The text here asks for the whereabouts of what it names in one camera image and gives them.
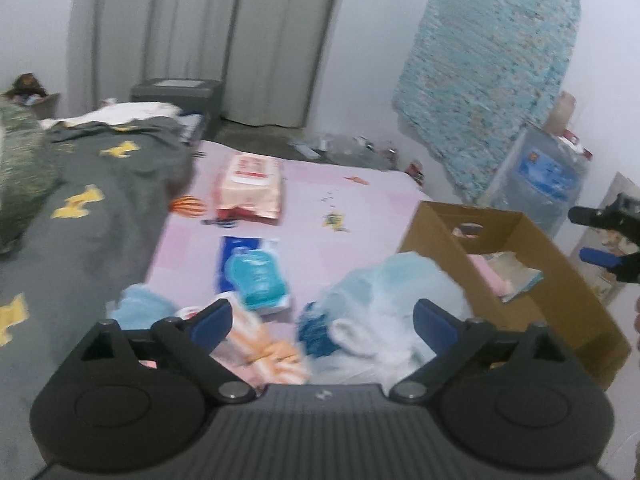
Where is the white plastic bag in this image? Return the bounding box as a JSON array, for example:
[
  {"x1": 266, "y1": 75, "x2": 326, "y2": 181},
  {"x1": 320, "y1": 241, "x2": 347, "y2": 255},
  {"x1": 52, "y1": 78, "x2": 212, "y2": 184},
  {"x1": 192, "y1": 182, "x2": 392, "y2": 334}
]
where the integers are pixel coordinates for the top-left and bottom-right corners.
[{"x1": 297, "y1": 252, "x2": 476, "y2": 386}]

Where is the blue speckled foam mat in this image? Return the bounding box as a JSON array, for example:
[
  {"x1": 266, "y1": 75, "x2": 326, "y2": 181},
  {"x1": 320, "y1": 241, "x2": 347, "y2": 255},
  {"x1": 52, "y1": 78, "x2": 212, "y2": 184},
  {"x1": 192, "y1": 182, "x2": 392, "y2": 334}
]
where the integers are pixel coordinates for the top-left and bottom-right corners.
[{"x1": 392, "y1": 0, "x2": 581, "y2": 206}]

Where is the grey storage bin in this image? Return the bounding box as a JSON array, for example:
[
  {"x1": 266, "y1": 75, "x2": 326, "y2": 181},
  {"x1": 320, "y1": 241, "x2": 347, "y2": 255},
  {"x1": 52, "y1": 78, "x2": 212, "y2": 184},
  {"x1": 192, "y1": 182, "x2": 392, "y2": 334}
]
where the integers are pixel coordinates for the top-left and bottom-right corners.
[{"x1": 130, "y1": 77, "x2": 224, "y2": 128}]

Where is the brown cardboard box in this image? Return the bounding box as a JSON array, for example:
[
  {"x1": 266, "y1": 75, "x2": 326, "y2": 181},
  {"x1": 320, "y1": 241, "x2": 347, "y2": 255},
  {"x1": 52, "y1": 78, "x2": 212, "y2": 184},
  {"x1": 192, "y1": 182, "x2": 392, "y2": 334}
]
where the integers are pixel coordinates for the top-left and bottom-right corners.
[{"x1": 397, "y1": 201, "x2": 631, "y2": 391}]

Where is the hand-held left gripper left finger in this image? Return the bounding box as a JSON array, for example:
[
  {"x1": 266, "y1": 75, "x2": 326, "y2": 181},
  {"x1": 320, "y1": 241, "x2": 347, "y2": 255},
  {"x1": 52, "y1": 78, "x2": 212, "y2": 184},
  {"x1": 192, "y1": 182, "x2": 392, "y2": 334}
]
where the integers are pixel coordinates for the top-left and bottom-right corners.
[{"x1": 80, "y1": 297, "x2": 257, "y2": 405}]

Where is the beige leaning board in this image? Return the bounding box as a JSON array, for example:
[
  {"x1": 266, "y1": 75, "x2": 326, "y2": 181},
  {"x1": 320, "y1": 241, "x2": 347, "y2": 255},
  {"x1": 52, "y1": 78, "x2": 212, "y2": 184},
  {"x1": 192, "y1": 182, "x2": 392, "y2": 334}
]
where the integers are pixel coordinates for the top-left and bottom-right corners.
[{"x1": 570, "y1": 172, "x2": 640, "y2": 306}]

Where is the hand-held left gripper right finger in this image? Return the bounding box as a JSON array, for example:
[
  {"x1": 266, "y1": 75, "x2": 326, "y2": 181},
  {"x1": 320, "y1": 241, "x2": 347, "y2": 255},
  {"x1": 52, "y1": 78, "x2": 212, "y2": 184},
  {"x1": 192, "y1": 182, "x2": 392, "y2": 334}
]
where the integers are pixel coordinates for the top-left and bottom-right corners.
[{"x1": 389, "y1": 299, "x2": 568, "y2": 403}]

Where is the blue striped white pouch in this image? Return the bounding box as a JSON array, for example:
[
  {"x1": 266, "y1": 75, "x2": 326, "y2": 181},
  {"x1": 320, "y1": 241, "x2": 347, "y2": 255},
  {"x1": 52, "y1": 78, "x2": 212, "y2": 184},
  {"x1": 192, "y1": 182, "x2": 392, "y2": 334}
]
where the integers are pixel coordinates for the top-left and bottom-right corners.
[{"x1": 490, "y1": 251, "x2": 543, "y2": 303}]

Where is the pink wet wipes pack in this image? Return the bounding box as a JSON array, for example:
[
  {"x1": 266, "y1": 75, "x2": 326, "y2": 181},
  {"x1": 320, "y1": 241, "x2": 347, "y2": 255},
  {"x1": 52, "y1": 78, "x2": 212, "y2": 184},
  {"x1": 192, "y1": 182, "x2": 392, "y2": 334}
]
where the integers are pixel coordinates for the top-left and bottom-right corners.
[{"x1": 215, "y1": 152, "x2": 283, "y2": 221}]

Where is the orange striped pack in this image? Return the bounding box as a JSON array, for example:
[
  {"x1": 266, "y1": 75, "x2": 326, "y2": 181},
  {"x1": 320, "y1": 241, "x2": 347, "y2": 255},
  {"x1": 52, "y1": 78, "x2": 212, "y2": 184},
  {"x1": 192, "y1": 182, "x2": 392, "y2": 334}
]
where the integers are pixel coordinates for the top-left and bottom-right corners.
[{"x1": 212, "y1": 305, "x2": 311, "y2": 386}]

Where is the grey curtain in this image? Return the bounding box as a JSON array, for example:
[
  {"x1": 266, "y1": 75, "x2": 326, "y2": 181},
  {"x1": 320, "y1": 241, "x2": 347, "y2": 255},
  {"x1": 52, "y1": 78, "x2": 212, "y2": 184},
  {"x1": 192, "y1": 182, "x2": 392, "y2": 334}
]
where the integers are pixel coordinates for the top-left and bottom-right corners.
[{"x1": 67, "y1": 0, "x2": 346, "y2": 128}]

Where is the pink checkered bed sheet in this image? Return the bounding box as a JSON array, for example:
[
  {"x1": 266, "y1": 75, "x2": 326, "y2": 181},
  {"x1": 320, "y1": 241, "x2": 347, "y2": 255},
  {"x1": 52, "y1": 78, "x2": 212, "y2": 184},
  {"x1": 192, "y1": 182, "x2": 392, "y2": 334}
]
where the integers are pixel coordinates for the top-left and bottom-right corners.
[{"x1": 107, "y1": 140, "x2": 436, "y2": 386}]

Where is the light blue towel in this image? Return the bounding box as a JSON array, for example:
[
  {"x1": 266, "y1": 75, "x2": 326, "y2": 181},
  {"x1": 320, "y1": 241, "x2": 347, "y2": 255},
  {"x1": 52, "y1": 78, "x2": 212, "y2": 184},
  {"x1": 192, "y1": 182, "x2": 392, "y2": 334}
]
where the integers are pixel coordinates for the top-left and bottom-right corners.
[{"x1": 107, "y1": 284, "x2": 177, "y2": 326}]

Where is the grey blanket with yellow print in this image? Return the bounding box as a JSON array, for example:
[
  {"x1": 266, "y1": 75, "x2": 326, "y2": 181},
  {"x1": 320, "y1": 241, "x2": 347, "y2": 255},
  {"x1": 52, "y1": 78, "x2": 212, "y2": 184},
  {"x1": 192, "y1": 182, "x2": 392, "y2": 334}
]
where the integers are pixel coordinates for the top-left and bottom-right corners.
[{"x1": 0, "y1": 117, "x2": 201, "y2": 480}]

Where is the clear plastic bags pile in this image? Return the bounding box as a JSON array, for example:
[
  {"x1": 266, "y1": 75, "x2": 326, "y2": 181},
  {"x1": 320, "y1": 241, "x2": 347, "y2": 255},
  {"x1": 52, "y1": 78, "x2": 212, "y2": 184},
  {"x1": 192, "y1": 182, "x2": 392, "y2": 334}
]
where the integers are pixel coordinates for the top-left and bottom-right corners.
[{"x1": 290, "y1": 132, "x2": 401, "y2": 171}]

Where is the brown stuffed toy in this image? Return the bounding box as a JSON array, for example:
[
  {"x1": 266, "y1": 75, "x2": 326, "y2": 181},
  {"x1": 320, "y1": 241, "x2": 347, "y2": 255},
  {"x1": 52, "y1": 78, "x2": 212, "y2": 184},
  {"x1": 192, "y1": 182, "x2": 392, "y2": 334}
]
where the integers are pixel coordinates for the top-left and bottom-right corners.
[{"x1": 10, "y1": 74, "x2": 48, "y2": 103}]

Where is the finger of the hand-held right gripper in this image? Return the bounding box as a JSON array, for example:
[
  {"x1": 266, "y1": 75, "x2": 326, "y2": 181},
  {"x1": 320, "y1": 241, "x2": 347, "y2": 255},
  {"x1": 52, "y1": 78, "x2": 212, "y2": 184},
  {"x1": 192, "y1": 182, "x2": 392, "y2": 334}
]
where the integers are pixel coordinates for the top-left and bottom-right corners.
[
  {"x1": 568, "y1": 194, "x2": 640, "y2": 241},
  {"x1": 580, "y1": 248, "x2": 640, "y2": 281}
]

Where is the green patterned pillow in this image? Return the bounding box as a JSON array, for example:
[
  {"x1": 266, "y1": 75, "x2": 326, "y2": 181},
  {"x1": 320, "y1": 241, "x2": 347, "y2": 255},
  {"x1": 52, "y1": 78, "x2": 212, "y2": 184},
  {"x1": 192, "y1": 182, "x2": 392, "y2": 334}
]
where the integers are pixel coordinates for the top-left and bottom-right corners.
[{"x1": 0, "y1": 95, "x2": 63, "y2": 253}]

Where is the blue and white package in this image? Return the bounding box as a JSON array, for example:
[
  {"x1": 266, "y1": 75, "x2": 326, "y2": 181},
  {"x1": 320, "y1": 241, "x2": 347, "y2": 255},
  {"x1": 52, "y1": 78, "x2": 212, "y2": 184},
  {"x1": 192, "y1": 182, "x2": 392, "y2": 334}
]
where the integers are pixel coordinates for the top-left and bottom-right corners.
[{"x1": 215, "y1": 235, "x2": 293, "y2": 316}]

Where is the white cloth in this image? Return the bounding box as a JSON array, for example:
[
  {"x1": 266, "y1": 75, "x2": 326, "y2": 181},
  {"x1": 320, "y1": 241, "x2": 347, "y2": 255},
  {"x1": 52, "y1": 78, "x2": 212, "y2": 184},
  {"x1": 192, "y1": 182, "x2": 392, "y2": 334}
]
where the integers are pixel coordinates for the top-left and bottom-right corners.
[{"x1": 40, "y1": 102, "x2": 182, "y2": 127}]

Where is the blue water bottle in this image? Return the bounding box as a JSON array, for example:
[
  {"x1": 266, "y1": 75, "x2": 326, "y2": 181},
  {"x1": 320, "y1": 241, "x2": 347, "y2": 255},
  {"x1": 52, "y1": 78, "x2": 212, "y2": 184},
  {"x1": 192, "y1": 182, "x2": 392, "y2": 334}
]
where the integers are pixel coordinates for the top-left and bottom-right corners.
[{"x1": 487, "y1": 122, "x2": 593, "y2": 241}]

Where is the tan bag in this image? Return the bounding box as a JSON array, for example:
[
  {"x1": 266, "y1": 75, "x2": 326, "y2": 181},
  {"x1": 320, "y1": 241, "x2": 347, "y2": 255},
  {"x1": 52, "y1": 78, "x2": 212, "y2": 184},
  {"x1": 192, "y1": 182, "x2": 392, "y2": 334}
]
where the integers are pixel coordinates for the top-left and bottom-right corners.
[{"x1": 545, "y1": 91, "x2": 576, "y2": 133}]

